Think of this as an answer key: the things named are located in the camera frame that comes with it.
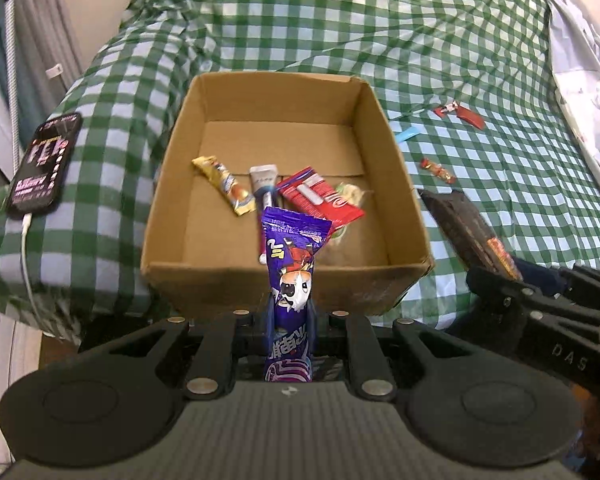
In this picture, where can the small red white packet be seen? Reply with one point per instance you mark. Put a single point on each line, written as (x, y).
(445, 110)

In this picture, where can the purple snack packet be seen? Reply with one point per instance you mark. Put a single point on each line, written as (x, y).
(290, 260)

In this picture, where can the red wafer bar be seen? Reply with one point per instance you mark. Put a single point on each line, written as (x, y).
(347, 210)
(300, 185)

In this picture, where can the grey curtain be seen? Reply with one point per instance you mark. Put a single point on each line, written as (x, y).
(40, 25)

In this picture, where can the black smartphone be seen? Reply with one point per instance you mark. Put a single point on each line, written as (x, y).
(42, 165)

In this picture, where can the small white clip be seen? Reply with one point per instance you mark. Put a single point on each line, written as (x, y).
(55, 71)

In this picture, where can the long blue pink stick packet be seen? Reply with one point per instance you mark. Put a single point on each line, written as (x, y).
(264, 180)

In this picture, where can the green white checkered blanket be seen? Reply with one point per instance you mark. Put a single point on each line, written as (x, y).
(330, 20)

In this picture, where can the white cloth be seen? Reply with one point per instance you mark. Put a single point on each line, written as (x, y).
(585, 60)

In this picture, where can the light blue candy packet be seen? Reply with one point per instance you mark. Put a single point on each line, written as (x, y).
(409, 135)

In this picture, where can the small red candy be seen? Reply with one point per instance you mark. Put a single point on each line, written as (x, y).
(437, 170)

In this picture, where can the dark red snack packet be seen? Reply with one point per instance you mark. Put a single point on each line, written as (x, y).
(472, 120)

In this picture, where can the cream cereal bar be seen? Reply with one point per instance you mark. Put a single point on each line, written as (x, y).
(352, 192)

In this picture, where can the yellow snack bar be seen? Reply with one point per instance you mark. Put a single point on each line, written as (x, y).
(225, 187)

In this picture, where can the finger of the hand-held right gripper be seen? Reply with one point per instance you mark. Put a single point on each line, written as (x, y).
(535, 272)
(442, 215)

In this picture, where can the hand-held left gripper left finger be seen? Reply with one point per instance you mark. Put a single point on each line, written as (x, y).
(269, 322)

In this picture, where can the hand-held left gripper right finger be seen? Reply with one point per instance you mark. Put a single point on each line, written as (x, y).
(313, 322)

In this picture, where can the brown cardboard box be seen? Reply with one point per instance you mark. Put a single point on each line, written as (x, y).
(215, 240)

